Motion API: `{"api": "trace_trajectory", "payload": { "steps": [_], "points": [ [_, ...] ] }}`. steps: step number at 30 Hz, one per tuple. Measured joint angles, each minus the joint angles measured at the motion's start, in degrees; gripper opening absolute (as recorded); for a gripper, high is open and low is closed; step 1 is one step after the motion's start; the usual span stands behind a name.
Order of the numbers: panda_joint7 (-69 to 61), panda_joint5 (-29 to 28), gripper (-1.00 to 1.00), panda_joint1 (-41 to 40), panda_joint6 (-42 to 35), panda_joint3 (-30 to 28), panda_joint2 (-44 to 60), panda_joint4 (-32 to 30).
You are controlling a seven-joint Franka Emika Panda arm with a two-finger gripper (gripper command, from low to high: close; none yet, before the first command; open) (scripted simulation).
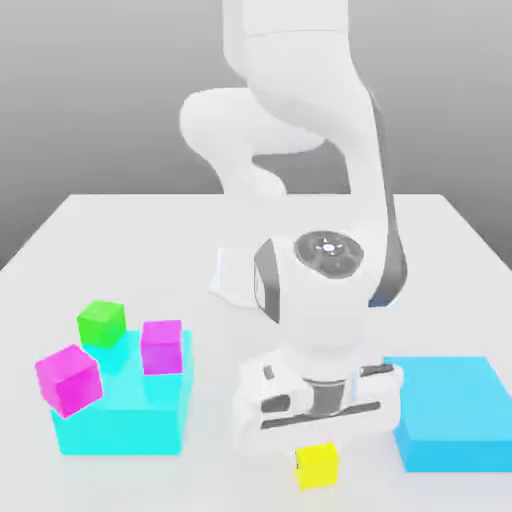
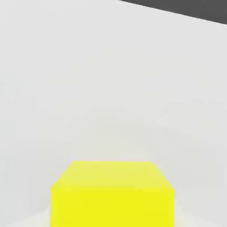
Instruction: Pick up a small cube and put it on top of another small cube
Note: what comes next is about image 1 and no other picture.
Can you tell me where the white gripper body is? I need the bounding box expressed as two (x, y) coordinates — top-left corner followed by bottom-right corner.
(232, 393), (401, 457)

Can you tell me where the small yellow cube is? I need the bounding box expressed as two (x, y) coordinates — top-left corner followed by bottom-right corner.
(294, 441), (340, 492)

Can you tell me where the small magenta cube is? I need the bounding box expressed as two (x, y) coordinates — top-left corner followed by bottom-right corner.
(34, 343), (105, 420)
(139, 319), (184, 376)

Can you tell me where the small green cube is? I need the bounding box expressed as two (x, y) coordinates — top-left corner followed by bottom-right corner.
(76, 299), (128, 350)

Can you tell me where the large blue box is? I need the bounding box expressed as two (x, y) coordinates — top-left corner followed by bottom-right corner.
(382, 355), (512, 474)

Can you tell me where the large cyan box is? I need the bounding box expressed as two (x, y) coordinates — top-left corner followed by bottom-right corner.
(49, 328), (196, 457)

